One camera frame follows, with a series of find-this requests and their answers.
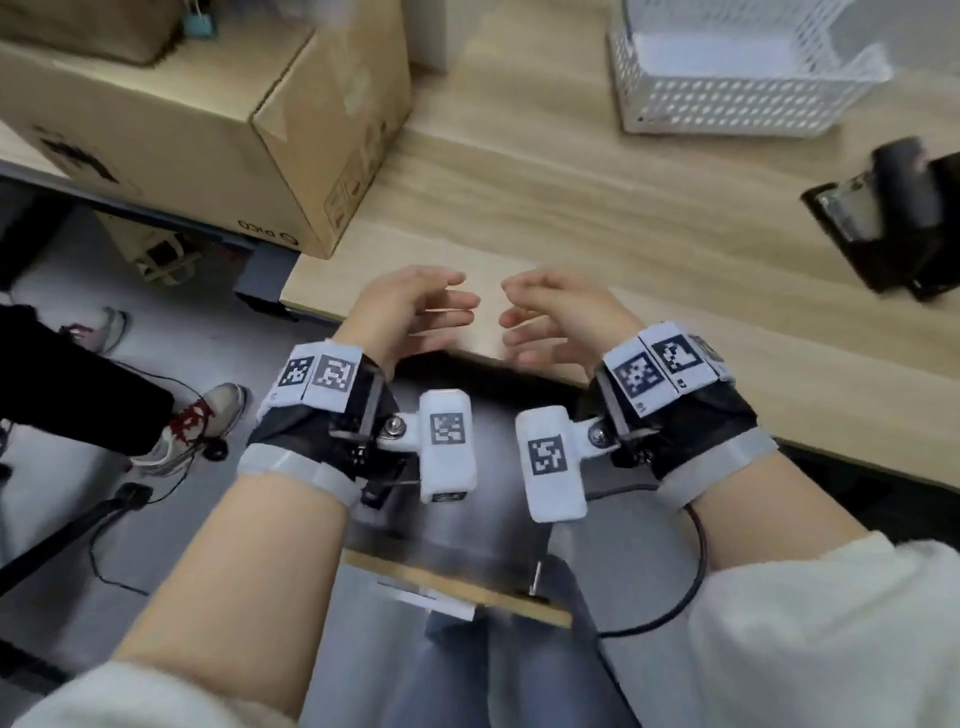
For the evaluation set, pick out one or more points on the person's right hand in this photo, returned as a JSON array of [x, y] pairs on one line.
[[581, 315]]

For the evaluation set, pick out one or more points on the person's left hand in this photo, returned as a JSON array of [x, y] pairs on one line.
[[390, 307]]

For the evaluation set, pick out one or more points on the person's right fingers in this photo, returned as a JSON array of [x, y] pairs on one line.
[[529, 324]]

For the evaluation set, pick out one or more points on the person's left fingers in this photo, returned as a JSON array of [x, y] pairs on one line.
[[446, 301]]

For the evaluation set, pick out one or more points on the person's right forearm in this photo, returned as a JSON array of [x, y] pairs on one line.
[[765, 502]]

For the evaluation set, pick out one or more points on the person's left forearm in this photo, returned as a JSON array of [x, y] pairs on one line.
[[247, 570]]

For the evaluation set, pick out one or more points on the metal pin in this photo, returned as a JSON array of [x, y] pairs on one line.
[[535, 579]]

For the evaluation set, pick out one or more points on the wooden board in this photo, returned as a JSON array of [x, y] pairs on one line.
[[450, 585]]

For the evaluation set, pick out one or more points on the red and white sneaker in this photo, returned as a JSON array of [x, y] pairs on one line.
[[202, 424]]

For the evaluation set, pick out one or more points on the beige tote bag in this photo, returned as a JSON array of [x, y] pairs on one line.
[[154, 251]]

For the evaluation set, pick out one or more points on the large cardboard box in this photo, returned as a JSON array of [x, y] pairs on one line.
[[210, 120]]

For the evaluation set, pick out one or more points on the white perforated plastic basket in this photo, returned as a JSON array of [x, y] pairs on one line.
[[735, 90]]

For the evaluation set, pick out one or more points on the grey sneaker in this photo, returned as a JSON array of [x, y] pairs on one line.
[[105, 330]]

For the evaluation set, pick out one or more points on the person's blue jeans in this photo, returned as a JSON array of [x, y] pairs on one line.
[[487, 675]]

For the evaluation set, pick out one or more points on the teal padlock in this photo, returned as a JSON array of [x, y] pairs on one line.
[[199, 22]]

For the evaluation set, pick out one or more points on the black tape dispenser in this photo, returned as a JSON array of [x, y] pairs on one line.
[[900, 217]]

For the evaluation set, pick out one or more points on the person's white right sleeve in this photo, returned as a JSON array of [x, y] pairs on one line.
[[825, 637]]

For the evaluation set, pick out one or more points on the person's white sleeve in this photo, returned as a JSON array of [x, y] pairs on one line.
[[825, 637], [150, 701]]

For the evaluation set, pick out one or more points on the black tripod leg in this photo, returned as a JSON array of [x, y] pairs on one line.
[[67, 529]]

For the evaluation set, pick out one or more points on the small cardboard box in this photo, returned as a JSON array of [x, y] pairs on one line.
[[82, 26]]

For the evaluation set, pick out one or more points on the person's white left sleeve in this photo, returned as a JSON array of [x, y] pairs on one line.
[[150, 701]]

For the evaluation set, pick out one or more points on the white right wrist camera module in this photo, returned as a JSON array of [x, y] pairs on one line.
[[553, 465]]

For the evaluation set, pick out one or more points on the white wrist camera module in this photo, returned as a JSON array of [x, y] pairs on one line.
[[448, 450], [553, 465]]

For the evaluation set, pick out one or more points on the white left wrist camera module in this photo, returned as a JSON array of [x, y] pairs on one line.
[[448, 450]]

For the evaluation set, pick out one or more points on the black table frame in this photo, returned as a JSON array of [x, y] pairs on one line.
[[259, 274]]

